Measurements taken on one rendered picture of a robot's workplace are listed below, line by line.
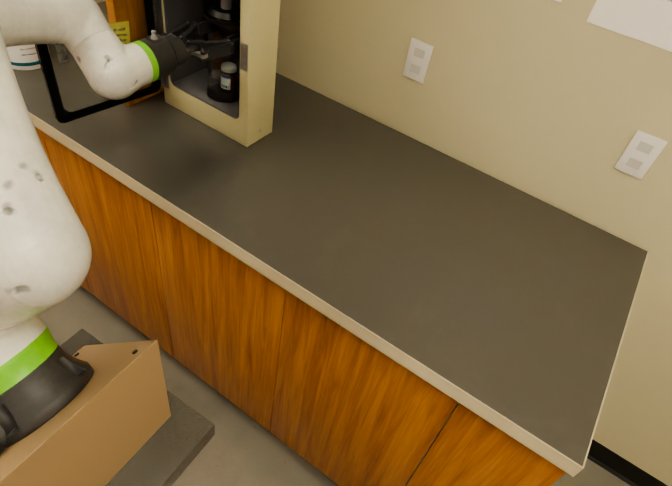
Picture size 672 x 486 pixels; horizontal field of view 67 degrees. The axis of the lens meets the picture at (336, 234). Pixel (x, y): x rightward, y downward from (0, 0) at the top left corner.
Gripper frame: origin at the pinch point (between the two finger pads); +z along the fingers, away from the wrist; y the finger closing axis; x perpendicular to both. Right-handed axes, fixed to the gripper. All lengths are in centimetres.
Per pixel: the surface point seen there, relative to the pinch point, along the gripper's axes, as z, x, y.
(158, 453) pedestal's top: -79, 27, -59
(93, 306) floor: -33, 120, 42
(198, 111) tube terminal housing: -6.5, 23.0, 4.2
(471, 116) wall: 37, 13, -60
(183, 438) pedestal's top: -74, 27, -60
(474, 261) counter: -3, 26, -82
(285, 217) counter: -21, 26, -39
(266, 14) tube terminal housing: -0.8, -9.4, -14.0
